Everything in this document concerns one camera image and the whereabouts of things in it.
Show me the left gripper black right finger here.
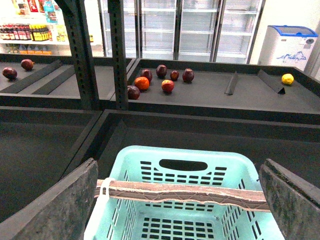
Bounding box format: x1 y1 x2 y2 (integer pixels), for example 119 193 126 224
258 159 320 240

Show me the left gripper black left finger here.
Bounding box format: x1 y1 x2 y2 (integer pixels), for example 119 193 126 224
0 158 98 240

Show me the mint green plastic basket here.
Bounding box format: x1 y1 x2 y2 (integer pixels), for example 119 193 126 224
84 145 283 240

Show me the red yellow apple on shelf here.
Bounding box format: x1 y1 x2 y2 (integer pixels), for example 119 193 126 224
161 79 175 94

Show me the white zip tie left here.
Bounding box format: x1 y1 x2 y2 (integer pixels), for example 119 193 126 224
98 177 115 203

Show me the black shelf divider right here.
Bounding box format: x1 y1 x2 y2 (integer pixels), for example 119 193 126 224
257 69 286 95

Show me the black shelf divider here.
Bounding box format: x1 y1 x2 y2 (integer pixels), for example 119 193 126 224
257 69 286 95
224 71 239 96

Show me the yellow lemon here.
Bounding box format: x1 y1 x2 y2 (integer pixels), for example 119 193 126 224
281 73 295 86

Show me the black divider strip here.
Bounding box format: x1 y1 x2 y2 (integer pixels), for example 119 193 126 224
0 60 63 94
32 66 75 95

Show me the black shelf divider left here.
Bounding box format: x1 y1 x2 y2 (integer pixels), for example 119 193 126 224
224 71 239 96

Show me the black divider strip far left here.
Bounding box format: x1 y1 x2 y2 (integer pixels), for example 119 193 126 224
0 60 63 94

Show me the dark red fruit front left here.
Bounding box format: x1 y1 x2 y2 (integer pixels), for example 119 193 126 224
127 85 141 100

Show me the dark red fruit far left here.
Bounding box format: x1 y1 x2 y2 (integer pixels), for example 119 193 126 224
2 67 18 80

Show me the dark red fruit left back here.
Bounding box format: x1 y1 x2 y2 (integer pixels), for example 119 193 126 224
20 59 35 71

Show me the white blue chest freezer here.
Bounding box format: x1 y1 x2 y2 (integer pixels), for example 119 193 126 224
258 25 318 71

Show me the dark red fruit behind orange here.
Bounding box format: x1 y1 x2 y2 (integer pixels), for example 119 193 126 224
140 69 153 83

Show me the dark red fruit right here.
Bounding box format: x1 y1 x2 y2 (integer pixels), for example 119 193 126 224
182 68 195 83

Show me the dark red fruit back centre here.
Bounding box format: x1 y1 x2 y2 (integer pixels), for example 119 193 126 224
156 64 167 79

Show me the small dark red fruit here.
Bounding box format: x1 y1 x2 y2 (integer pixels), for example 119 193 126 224
170 70 180 82

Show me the store shelf with bottles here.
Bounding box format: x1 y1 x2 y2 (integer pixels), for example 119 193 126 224
0 0 95 57

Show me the glass door refrigerator cabinet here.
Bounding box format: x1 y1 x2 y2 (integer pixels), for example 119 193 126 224
97 0 266 65

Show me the dark metal upright post left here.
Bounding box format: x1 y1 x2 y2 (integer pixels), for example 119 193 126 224
56 0 99 110

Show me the dark metal upright post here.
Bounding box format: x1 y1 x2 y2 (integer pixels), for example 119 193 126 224
56 0 99 110
107 0 129 110

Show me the dark metal upright post right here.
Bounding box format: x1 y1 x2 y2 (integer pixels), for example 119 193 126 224
107 0 129 110

